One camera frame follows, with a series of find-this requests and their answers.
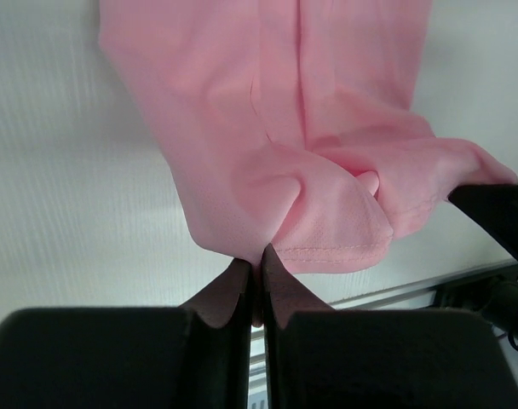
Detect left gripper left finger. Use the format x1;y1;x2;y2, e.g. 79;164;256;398
0;260;254;408

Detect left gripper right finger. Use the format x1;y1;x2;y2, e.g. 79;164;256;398
262;246;518;408

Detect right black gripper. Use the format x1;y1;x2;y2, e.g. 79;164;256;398
448;183;518;262

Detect pink t shirt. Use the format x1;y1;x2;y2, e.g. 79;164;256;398
97;0;518;328

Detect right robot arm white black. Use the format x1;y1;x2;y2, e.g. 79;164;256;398
434;183;518;351

